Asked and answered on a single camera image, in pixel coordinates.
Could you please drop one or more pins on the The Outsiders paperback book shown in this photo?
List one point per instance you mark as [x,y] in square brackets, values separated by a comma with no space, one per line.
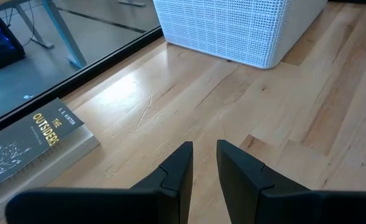
[30,140]

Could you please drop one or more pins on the black aluminium table frame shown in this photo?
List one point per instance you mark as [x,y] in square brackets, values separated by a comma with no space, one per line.
[77,82]

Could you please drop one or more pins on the white plastic laundry basket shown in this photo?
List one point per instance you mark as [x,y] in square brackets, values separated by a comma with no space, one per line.
[232,28]

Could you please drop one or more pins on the grey desk leg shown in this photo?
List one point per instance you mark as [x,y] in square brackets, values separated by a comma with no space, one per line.
[132,3]
[66,34]
[33,29]

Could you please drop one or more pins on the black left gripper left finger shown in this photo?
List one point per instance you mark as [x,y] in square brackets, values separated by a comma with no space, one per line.
[170,174]

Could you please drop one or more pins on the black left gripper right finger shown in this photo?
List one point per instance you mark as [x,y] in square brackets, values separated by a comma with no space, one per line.
[241,180]

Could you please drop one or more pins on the small white floor scrap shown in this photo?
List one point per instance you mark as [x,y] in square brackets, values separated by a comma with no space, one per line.
[28,96]

